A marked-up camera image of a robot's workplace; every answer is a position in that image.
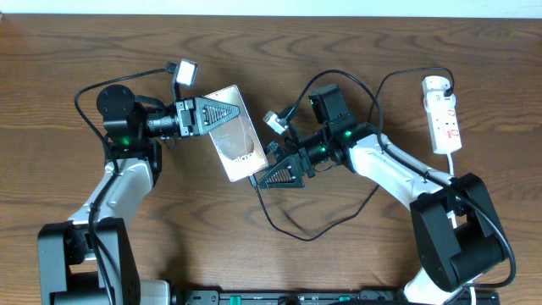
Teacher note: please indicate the white power strip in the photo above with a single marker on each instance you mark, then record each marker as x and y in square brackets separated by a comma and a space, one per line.
[443, 126]

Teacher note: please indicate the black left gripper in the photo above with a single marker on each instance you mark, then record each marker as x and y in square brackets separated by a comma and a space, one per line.
[186, 117]

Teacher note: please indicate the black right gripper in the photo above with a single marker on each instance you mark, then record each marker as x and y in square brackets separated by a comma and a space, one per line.
[295, 163]

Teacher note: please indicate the white charger plug adapter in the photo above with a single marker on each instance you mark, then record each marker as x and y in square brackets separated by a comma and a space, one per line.
[437, 84]

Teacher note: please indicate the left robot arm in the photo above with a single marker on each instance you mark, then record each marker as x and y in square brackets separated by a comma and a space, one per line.
[88, 259]

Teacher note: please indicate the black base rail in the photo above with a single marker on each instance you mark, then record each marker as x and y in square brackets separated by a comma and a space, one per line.
[207, 297]

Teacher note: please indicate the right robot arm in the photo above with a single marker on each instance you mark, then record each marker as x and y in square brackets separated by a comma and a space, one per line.
[458, 233]

